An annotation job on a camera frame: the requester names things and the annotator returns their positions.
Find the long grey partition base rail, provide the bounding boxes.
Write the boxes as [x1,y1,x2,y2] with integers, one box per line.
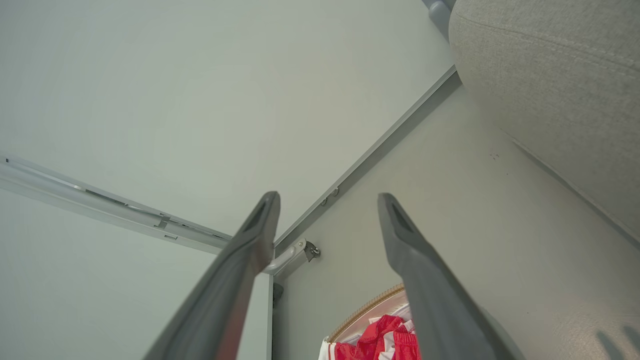
[273,66,462,257]

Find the grey curved partition foot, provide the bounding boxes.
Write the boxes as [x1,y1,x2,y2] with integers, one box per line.
[422,0,457,42]

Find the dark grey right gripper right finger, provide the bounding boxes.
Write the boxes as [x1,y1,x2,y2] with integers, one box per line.
[377,192,526,360]

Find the grey fabric sofa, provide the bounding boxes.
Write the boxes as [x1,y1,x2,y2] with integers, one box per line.
[448,0,640,251]

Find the grey partition foot bracket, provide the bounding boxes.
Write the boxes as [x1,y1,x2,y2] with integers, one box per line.
[262,238,313,276]

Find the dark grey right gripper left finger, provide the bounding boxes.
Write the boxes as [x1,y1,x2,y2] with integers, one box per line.
[142,191,281,360]

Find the short grey partition base rail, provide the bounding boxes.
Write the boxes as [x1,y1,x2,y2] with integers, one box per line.
[266,272,276,360]

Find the red jersey with white lettering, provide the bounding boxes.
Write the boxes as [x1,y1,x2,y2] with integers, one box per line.
[333,314,422,360]

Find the white laundry basket brown rim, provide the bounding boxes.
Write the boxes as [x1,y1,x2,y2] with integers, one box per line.
[318,283,416,360]

